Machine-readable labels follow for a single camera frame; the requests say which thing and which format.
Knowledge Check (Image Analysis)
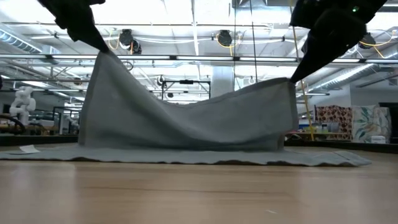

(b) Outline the wooden workbench with bottles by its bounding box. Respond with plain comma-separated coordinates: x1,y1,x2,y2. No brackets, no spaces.
287,123,352,141

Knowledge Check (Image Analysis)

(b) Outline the yellow hanging cable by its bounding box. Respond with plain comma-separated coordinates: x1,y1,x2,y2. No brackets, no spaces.
292,26,315,142

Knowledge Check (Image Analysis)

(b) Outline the grey towel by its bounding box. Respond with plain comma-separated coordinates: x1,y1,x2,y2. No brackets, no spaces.
0,51,373,167

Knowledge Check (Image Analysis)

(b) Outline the thin black hanging cable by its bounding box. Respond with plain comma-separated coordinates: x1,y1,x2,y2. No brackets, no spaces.
248,0,259,84
233,0,238,91

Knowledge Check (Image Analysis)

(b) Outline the black metal frame stand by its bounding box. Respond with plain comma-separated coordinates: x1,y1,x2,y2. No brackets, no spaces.
160,79,211,102

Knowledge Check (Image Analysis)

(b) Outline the silver ventilation duct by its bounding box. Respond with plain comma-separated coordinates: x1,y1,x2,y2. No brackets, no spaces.
0,29,43,54
310,51,398,91

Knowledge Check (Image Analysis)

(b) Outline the long ceiling light bar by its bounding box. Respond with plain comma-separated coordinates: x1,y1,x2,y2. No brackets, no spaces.
0,53,398,64

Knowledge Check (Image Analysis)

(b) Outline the white building pillar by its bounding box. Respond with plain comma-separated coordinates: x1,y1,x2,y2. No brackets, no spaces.
211,65,236,96

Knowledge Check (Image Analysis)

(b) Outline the brown flower print cloth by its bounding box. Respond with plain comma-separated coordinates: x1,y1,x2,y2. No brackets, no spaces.
315,105,354,141

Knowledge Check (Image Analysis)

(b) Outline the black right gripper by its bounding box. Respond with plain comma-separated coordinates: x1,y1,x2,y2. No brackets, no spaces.
289,0,388,83

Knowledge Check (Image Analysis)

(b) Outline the white robot figure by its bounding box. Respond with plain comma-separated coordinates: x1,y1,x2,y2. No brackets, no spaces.
9,86,37,126

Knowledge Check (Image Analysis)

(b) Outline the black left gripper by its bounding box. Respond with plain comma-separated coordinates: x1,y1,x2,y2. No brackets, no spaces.
37,0,110,53

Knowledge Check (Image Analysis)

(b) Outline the black metal workstation frame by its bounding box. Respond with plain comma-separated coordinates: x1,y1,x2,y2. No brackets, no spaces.
52,105,82,135

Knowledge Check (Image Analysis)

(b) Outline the black table edge rail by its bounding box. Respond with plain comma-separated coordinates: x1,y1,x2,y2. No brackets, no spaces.
0,134,398,154

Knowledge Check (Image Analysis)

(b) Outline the leaf print cloth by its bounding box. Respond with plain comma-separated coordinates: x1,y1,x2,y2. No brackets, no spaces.
352,105,392,144

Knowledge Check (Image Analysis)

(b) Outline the black curved hose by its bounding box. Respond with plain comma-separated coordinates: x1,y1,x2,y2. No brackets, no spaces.
0,114,27,136

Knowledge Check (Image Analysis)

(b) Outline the black ceiling cable reel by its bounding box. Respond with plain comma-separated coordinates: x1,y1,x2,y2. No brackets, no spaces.
358,32,377,50
216,29,234,48
118,29,142,55

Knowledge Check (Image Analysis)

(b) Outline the dark cabinet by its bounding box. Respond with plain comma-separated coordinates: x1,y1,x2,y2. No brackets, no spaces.
378,101,398,144

